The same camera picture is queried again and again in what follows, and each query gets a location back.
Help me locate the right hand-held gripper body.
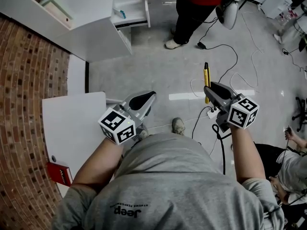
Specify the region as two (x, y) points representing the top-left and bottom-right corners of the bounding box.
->
(214, 92), (260, 133)

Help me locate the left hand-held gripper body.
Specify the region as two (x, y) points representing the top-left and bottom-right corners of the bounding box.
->
(97, 101), (149, 145)

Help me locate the yellow black utility knife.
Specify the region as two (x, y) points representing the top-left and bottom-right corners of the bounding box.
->
(203, 61), (211, 104)

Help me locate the person's left forearm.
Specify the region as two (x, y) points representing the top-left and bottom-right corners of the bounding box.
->
(71, 137), (124, 189)

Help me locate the person's right forearm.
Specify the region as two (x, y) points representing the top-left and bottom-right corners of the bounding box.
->
(230, 126), (266, 184)

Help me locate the white power strip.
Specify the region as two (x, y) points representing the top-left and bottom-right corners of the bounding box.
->
(206, 106), (220, 119)

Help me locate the person's left shoe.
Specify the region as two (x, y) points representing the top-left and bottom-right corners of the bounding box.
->
(137, 125), (149, 140)

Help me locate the person's shoe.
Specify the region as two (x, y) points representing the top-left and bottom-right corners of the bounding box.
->
(137, 125), (149, 140)
(172, 117), (186, 136)

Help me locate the person's right shoe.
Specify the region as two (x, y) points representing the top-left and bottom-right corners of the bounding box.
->
(172, 117), (186, 136)

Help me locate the black chair base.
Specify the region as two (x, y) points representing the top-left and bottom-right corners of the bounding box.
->
(292, 96), (307, 132)

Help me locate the white cabinet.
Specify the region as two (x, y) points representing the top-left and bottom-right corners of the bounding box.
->
(0, 0), (133, 62)

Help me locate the red book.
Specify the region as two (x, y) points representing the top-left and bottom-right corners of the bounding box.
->
(46, 161), (72, 187)

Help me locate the white oval device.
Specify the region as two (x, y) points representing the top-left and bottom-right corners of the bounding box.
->
(215, 0), (244, 30)

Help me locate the person's grey t-shirt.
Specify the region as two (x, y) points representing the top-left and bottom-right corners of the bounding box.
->
(51, 132), (285, 230)

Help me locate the white open drawer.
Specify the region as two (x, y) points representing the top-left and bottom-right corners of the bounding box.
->
(111, 0), (151, 28)

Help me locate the pale green box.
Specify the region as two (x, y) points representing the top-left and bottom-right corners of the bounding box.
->
(39, 0), (74, 30)

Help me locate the black floor cable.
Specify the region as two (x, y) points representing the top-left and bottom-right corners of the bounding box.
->
(191, 105), (213, 146)

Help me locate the looped white cable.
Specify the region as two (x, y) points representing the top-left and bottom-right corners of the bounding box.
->
(190, 11), (264, 99)

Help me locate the black adapter cable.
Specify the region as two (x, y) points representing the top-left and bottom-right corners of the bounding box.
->
(205, 44), (238, 83)

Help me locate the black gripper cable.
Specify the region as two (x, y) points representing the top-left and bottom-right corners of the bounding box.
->
(212, 124), (232, 176)

